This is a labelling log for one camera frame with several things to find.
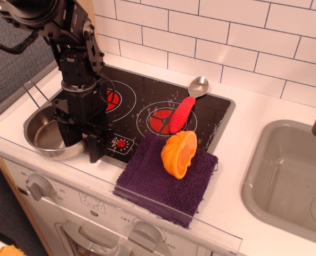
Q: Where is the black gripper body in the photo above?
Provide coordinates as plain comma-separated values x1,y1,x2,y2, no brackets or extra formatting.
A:
52,85,114,140

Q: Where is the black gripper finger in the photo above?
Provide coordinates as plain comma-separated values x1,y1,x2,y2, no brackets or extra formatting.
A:
87,134,108,163
58,122,83,147

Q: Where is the metal pot with wire handle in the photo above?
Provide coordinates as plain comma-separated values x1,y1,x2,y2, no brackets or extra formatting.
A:
22,81,87,160

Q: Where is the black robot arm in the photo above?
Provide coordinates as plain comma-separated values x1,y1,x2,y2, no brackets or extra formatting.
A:
0,1,114,163

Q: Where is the black toy stovetop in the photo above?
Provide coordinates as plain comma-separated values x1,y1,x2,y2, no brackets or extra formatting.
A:
101,66,236,167

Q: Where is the purple towel cloth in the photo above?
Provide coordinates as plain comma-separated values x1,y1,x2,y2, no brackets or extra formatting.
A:
113,133,218,228

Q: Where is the grey timer knob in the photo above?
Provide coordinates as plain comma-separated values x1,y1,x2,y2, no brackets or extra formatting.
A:
26,174,53,201

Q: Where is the orange plastic squash half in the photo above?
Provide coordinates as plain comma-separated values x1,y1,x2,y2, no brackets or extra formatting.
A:
161,131,198,180

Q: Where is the white toy oven front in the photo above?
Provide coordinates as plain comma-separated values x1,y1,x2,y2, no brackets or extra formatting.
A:
5,160,226,255

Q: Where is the grey oven knob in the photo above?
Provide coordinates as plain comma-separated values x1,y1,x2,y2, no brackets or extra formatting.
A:
128,221,162,253

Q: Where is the orange object on floor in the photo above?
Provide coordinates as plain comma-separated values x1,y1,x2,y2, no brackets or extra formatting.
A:
0,245,25,256

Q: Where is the grey sink basin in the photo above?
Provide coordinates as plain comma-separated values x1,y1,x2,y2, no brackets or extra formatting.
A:
241,120,316,243

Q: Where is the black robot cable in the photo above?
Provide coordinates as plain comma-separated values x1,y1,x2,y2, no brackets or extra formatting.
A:
0,31,39,55

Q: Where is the spoon with red handle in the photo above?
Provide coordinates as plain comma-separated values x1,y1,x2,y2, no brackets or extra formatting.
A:
168,76,209,134

